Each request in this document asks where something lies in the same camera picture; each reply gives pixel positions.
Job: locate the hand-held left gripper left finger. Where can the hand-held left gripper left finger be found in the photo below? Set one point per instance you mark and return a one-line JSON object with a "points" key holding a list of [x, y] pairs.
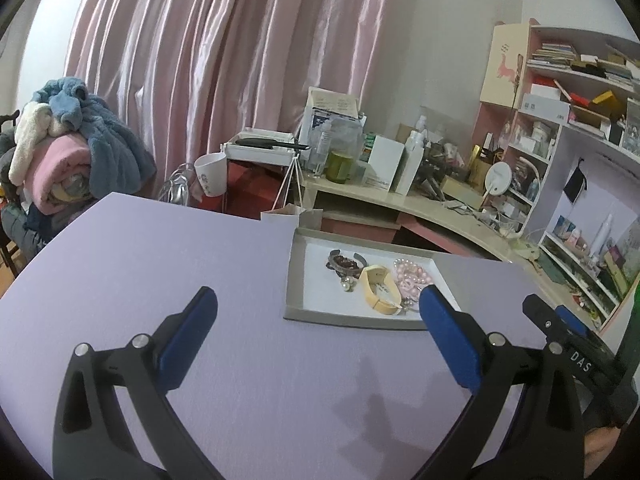
{"points": [[187, 340]]}

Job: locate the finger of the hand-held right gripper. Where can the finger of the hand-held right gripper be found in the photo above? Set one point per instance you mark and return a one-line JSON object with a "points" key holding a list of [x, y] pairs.
{"points": [[572, 320], [542, 315]]}

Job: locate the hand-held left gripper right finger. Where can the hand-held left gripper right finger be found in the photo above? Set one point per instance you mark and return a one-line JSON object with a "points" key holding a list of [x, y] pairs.
{"points": [[450, 340]]}

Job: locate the grey rimmed jewelry tray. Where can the grey rimmed jewelry tray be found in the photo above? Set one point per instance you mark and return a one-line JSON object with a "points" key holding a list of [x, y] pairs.
{"points": [[320, 285]]}

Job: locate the person's right hand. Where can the person's right hand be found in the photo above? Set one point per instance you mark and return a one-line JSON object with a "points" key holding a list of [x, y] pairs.
{"points": [[600, 442]]}

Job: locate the white power strip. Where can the white power strip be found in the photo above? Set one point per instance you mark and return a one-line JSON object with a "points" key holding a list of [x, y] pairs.
{"points": [[525, 249]]}

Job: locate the white spray bottle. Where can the white spray bottle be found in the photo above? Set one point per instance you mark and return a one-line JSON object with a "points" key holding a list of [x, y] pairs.
{"points": [[602, 240]]}

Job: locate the pearl earring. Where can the pearl earring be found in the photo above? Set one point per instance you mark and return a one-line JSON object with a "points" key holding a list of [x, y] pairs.
{"points": [[346, 286]]}

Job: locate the pink drawer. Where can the pink drawer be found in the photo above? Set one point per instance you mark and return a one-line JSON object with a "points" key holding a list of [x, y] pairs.
{"points": [[360, 230]]}

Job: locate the round white mirror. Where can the round white mirror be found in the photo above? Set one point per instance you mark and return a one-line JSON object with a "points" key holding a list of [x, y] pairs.
{"points": [[498, 178]]}

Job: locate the cream flat box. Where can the cream flat box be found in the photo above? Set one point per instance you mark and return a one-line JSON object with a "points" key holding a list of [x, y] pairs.
{"points": [[460, 190]]}

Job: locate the silver plastic bag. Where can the silver plastic bag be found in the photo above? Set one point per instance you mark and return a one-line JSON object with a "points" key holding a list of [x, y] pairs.
{"points": [[177, 187]]}

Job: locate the white paper bag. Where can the white paper bag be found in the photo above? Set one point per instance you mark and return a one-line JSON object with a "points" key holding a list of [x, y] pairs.
{"points": [[280, 217]]}

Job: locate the cream curved desk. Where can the cream curved desk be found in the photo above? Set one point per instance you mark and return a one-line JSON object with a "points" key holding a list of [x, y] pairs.
{"points": [[380, 200]]}

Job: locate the gold box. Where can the gold box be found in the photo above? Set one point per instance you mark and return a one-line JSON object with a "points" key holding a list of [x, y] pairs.
{"points": [[480, 165]]}

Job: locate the white cup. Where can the white cup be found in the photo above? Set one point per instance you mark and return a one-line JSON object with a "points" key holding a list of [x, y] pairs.
{"points": [[212, 175]]}

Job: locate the red storage box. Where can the red storage box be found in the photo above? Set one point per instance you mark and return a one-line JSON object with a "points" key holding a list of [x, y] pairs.
{"points": [[250, 185]]}

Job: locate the pile of makeup tools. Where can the pile of makeup tools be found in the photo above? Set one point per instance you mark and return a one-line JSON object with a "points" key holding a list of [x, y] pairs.
{"points": [[442, 160]]}

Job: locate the white cosmetics box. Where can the white cosmetics box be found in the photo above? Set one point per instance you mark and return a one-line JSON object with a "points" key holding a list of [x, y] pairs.
{"points": [[385, 160]]}

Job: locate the white flat box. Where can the white flat box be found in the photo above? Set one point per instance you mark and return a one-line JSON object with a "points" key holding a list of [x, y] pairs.
{"points": [[260, 155]]}

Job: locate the green glass jar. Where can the green glass jar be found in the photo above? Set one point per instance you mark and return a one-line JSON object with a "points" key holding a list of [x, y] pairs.
{"points": [[340, 167]]}

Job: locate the green carton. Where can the green carton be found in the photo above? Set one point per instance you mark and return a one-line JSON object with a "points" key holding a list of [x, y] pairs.
{"points": [[369, 147]]}

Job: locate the black long tool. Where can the black long tool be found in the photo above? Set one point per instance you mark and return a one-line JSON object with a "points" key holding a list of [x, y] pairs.
{"points": [[270, 144]]}

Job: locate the pink blanket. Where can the pink blanket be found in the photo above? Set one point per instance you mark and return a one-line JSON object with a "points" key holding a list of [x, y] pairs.
{"points": [[55, 170]]}

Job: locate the pile of folded clothes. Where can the pile of folded clothes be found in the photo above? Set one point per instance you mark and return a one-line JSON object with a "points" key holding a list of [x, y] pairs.
{"points": [[110, 135]]}

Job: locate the clear spray bottle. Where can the clear spray bottle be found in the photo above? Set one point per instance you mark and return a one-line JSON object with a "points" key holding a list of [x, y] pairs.
{"points": [[322, 150]]}

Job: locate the pink white shelf unit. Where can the pink white shelf unit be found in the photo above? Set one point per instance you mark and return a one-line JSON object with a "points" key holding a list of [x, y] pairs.
{"points": [[505, 60]]}

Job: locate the cream towel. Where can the cream towel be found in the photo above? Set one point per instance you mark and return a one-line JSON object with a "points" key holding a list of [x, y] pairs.
{"points": [[27, 135]]}

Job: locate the stack of books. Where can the stack of books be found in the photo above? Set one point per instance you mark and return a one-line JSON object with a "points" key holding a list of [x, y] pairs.
{"points": [[552, 55]]}

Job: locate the pink curtain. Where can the pink curtain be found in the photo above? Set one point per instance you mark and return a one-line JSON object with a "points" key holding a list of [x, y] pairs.
{"points": [[200, 60]]}

